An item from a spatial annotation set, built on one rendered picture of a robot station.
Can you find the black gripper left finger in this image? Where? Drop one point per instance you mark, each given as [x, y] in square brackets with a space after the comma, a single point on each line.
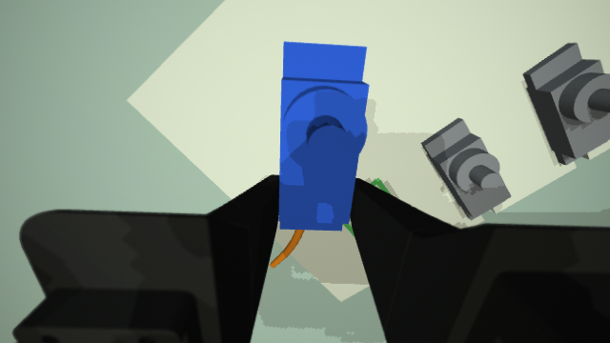
[220, 257]

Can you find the blue micro servo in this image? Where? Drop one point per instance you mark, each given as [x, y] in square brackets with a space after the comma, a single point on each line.
[323, 129]

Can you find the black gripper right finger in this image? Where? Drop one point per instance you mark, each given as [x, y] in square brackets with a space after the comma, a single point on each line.
[429, 278]

